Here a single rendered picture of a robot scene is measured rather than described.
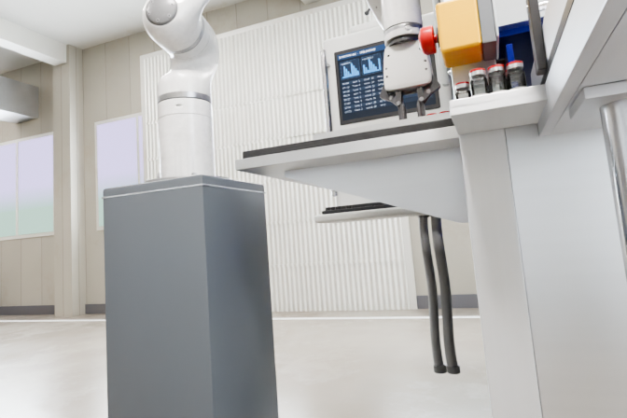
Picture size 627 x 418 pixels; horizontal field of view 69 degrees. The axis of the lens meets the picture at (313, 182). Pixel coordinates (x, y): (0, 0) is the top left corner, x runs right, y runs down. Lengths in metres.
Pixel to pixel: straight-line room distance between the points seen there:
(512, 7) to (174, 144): 0.68
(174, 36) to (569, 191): 0.80
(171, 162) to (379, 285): 3.63
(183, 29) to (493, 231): 0.74
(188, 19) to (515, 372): 0.89
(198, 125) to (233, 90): 4.29
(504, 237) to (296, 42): 4.54
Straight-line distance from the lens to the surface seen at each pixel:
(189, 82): 1.04
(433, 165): 0.82
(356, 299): 4.55
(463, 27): 0.67
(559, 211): 0.71
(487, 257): 0.71
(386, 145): 0.75
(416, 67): 1.00
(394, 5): 1.04
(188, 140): 1.01
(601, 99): 0.50
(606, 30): 0.36
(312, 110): 4.80
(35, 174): 7.32
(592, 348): 0.74
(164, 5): 1.06
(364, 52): 1.91
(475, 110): 0.59
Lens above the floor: 0.72
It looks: 7 degrees up
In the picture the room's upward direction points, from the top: 4 degrees counter-clockwise
